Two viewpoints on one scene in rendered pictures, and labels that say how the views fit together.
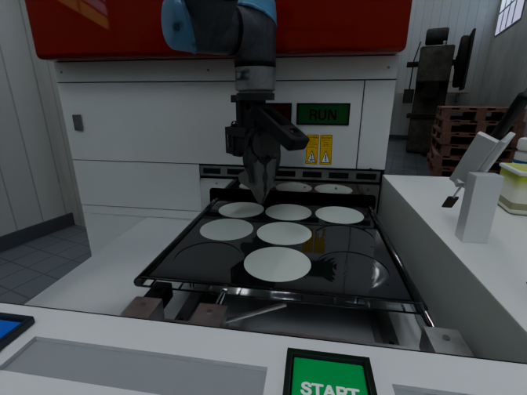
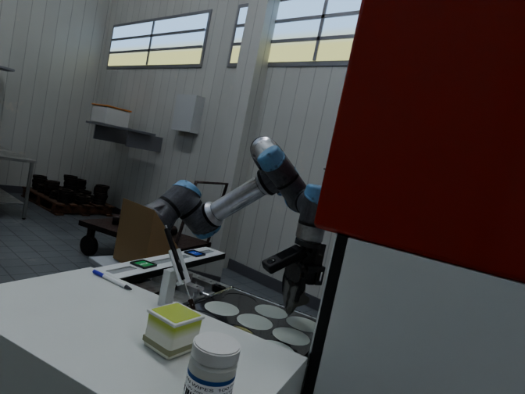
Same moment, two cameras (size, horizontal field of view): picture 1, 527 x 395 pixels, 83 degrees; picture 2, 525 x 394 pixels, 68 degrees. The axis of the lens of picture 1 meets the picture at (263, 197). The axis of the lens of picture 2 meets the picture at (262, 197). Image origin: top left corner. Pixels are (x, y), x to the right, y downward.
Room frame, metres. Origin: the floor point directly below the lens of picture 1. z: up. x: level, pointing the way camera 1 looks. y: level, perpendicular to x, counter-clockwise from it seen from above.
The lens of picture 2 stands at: (0.74, -1.04, 1.33)
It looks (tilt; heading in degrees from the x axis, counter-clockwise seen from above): 5 degrees down; 106
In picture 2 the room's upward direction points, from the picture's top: 11 degrees clockwise
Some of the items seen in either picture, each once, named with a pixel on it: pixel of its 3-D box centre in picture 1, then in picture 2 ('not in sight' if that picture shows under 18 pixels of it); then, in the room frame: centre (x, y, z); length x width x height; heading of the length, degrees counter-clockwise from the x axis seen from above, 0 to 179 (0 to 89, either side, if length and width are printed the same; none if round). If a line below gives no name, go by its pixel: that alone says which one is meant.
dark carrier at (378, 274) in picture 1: (283, 233); (255, 322); (0.50, -0.04, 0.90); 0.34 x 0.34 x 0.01; 81
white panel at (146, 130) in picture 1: (216, 146); (359, 290); (0.76, 0.12, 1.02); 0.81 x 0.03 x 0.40; 81
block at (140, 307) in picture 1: (132, 330); (204, 283); (0.26, 0.14, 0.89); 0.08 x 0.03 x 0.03; 171
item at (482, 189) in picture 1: (475, 185); (175, 279); (0.36, -0.26, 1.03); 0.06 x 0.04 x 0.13; 171
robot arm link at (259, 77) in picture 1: (254, 81); (308, 233); (0.59, 0.02, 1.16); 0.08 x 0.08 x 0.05
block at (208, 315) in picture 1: (202, 338); (190, 288); (0.25, 0.06, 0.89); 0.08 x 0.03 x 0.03; 171
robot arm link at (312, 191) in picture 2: (253, 33); (315, 205); (0.59, 0.02, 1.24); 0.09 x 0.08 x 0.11; 124
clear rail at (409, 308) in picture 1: (270, 294); (201, 301); (0.32, -0.01, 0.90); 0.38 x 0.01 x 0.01; 81
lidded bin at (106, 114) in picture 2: not in sight; (110, 116); (-3.36, 4.06, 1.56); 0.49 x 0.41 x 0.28; 156
